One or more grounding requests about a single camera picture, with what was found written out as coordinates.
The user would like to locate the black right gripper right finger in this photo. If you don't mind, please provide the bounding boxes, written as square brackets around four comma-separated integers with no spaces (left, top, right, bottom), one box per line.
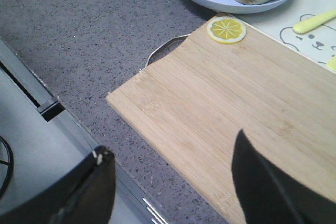
[231,130,335,223]

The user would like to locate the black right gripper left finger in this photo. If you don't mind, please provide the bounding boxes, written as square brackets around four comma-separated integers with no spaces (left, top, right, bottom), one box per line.
[1,146,116,223]

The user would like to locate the wooden cutting board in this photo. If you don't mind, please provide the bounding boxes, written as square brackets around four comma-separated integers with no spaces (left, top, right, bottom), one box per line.
[106,25,335,223]

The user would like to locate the yellow lemon slice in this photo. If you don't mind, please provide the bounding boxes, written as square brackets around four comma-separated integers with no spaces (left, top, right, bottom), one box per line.
[206,16,247,44]

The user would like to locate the black cable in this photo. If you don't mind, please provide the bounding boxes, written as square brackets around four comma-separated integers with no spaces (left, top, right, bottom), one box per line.
[0,136,14,199]

